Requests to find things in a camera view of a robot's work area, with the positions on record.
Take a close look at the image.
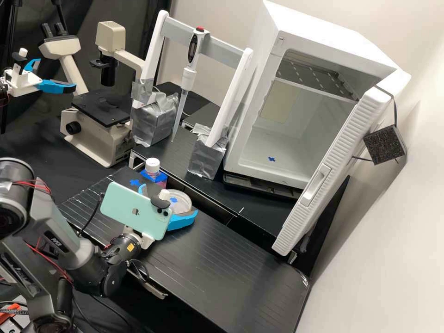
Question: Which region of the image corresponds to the white pipette stand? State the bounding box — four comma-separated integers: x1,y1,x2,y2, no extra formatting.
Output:
131,9,254,180

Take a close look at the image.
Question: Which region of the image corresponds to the petri dish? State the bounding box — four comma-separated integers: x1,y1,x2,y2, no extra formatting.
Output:
163,189,193,216

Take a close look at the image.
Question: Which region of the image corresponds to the right wrist camera phone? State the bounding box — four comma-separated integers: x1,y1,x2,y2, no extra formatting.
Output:
99,182,173,242

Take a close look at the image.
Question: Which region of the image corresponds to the black cable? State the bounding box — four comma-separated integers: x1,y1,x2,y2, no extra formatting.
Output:
78,196,103,238

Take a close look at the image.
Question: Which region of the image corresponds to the cream microscope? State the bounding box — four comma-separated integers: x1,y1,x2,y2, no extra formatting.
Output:
37,20,146,169

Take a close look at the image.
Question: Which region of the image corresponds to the pipette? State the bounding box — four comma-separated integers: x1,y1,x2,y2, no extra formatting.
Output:
171,26,211,143

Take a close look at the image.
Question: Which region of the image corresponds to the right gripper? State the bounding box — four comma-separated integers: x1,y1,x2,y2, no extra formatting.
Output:
123,185,199,249

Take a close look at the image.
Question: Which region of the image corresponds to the incubator door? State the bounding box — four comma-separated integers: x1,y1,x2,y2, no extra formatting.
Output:
271,68,413,257

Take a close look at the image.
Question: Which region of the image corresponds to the small bottle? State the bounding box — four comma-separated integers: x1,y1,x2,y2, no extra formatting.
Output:
144,158,162,181

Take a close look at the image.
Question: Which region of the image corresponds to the white incubator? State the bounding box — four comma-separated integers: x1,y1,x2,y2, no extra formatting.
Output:
223,0,399,191

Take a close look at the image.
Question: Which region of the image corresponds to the blue bottle holder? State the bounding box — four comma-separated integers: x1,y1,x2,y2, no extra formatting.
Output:
140,169,169,185

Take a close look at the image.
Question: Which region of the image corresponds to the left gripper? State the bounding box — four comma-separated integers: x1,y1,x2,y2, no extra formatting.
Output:
9,58,77,98

